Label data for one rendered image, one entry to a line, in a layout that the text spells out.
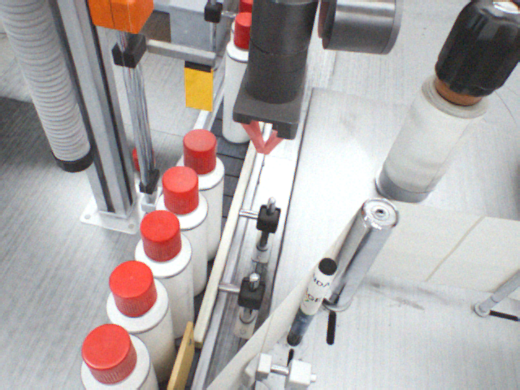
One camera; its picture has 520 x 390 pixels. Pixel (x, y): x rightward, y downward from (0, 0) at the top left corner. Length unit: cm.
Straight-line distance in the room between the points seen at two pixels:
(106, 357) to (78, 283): 33
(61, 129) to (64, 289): 31
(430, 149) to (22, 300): 57
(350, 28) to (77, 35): 25
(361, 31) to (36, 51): 25
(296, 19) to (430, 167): 32
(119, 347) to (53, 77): 20
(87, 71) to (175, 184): 17
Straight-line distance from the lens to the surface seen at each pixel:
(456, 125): 60
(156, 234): 37
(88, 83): 52
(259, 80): 44
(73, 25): 48
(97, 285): 65
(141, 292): 35
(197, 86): 48
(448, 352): 62
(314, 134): 76
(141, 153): 54
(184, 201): 41
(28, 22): 34
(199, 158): 44
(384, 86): 100
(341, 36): 41
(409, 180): 67
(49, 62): 36
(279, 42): 41
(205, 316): 52
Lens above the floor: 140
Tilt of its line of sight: 53 degrees down
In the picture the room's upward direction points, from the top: 10 degrees clockwise
